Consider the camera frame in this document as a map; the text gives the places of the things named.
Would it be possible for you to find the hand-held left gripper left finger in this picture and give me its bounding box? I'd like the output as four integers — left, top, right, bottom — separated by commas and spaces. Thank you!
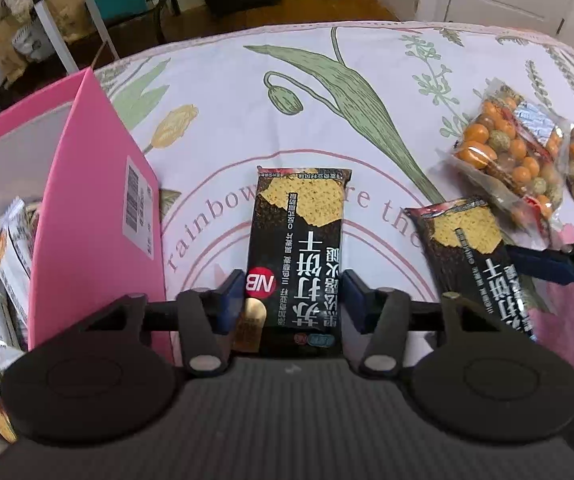
74, 269, 246, 379

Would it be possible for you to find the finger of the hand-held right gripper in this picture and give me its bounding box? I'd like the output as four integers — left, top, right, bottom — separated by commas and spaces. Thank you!
507, 246, 574, 286

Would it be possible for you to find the brown paper bag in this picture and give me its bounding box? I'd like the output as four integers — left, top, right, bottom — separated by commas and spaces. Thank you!
47, 0, 92, 43

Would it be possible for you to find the white and blue plastic bag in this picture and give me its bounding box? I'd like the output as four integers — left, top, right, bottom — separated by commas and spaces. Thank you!
12, 25, 54, 63

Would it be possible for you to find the floral bedsheet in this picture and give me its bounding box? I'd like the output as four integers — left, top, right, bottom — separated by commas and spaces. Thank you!
92, 20, 574, 376

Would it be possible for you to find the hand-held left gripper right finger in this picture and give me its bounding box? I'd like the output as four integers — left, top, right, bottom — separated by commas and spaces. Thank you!
342, 269, 516, 379

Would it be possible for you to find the pink cardboard box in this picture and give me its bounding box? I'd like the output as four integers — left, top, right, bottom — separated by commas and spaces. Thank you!
0, 67, 175, 443

